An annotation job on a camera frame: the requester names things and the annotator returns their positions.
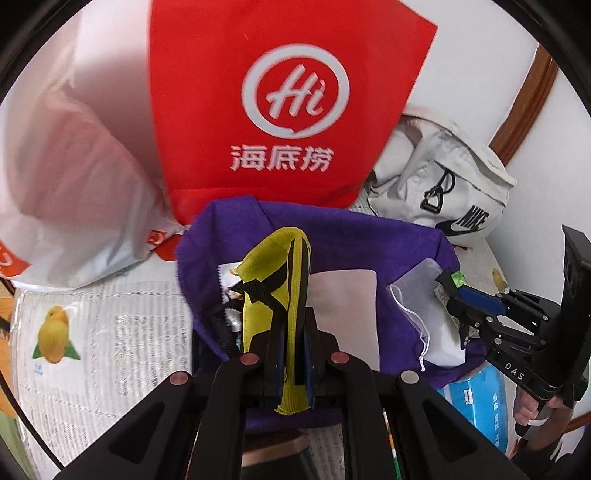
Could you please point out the red paper bag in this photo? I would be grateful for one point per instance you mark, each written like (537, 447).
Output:
(207, 115)

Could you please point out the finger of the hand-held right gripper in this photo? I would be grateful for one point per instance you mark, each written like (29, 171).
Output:
(482, 300)
(466, 318)

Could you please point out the blue box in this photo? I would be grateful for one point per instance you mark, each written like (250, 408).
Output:
(480, 401)

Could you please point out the white fruit print packet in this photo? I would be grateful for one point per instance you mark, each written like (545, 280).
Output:
(445, 344)

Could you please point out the fruit printed tablecloth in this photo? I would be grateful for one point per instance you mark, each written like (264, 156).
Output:
(115, 346)

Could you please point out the white plastic bag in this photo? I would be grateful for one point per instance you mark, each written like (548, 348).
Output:
(69, 161)

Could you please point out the person's right hand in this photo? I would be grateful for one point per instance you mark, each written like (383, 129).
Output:
(524, 410)

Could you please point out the purple towel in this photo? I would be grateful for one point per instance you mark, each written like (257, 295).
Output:
(360, 240)

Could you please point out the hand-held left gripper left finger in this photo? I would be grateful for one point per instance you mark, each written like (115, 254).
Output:
(276, 369)

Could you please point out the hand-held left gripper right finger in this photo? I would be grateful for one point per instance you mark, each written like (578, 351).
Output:
(308, 369)

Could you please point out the wooden door frame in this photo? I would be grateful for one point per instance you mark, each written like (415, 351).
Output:
(531, 92)

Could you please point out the light grey backpack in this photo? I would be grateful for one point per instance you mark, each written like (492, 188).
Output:
(461, 166)

